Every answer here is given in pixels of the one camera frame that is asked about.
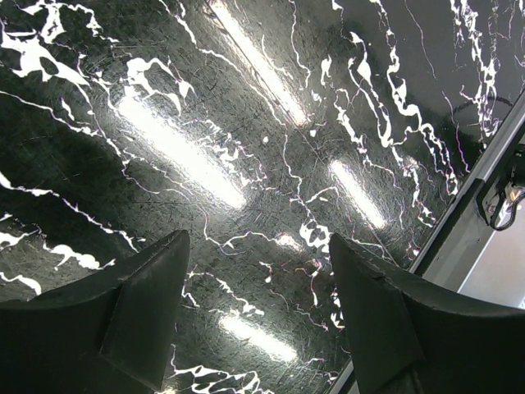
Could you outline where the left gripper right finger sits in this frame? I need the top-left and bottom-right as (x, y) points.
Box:
(329, 233), (524, 393)

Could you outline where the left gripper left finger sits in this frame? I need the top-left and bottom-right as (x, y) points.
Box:
(1, 230), (190, 393)

